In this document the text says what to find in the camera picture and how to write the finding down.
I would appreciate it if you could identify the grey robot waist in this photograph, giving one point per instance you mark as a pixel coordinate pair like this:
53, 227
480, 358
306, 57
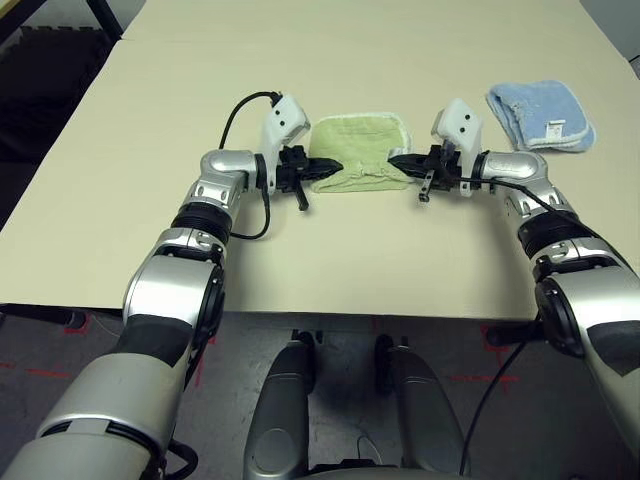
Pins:
355, 472

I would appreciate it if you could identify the black foam floor mat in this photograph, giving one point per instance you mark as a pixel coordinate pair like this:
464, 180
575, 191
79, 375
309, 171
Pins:
40, 125

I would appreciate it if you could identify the black table foot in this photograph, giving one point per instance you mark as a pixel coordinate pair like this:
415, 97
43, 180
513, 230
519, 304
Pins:
60, 315
515, 334

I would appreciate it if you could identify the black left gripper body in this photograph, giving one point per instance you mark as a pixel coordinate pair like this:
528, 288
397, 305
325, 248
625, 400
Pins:
292, 170

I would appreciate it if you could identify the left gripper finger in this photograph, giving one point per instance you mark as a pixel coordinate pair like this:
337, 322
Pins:
322, 164
317, 173

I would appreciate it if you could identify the folded blue towel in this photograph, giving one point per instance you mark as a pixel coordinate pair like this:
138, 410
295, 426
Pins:
540, 110

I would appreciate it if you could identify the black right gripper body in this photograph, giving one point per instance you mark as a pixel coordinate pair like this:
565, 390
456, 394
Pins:
445, 172

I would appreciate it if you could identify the green swan towel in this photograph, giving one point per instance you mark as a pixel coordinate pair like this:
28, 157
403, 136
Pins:
360, 145

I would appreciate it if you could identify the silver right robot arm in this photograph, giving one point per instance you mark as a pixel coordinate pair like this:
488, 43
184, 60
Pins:
590, 280

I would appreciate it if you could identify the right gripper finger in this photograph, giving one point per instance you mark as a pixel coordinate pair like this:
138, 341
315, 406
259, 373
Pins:
415, 160
417, 169

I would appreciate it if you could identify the red floor tape cross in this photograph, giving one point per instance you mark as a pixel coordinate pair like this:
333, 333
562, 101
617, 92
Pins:
505, 377

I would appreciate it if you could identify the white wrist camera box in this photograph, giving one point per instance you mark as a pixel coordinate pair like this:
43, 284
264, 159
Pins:
462, 125
285, 117

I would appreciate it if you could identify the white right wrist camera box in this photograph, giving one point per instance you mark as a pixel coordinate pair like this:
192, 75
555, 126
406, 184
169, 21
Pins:
462, 125

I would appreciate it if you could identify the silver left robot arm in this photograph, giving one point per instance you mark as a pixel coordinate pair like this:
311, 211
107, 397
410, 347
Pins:
165, 290

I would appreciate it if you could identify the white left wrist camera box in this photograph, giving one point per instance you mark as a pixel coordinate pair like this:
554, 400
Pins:
285, 117

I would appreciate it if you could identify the black metal frame bar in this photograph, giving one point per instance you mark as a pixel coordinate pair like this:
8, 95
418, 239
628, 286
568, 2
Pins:
107, 20

